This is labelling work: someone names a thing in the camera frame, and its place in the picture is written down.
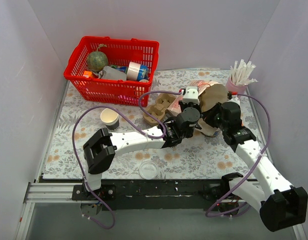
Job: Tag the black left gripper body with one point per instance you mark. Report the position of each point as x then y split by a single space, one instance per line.
186 105

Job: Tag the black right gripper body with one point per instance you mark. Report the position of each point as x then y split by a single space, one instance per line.
212 115

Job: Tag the kraft paper bag orange handles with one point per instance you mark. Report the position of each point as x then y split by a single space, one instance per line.
210 93

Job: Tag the white plastic coffee lid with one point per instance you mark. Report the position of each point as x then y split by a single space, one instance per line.
148 170

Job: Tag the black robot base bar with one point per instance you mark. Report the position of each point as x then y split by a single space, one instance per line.
136 194

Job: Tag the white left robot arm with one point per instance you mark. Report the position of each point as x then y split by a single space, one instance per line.
104 146

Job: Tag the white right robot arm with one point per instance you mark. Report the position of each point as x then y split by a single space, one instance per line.
279 203

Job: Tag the pink straw holder cup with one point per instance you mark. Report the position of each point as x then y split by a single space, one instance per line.
230 86

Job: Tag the brown pulp cup carrier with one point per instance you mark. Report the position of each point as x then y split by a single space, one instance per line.
160 109

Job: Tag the white wrapped straws bundle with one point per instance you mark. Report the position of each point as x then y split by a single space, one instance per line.
240 73

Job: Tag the blue white can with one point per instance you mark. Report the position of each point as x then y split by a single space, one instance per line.
137 72

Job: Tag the empty dark paper cup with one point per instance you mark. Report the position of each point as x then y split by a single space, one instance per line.
110 118

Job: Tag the grey pouch package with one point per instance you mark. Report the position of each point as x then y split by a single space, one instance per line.
113 73

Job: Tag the red plastic shopping basket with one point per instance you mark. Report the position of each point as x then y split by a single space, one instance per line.
120 52

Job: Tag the green round melon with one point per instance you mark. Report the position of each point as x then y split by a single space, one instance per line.
97 60

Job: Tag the orange small carton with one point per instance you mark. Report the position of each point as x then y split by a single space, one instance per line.
87 74

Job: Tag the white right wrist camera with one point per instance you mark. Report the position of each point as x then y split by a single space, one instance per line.
233 97

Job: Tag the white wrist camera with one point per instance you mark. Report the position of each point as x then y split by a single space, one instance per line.
191 95
233 97

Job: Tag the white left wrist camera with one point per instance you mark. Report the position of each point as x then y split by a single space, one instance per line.
191 95

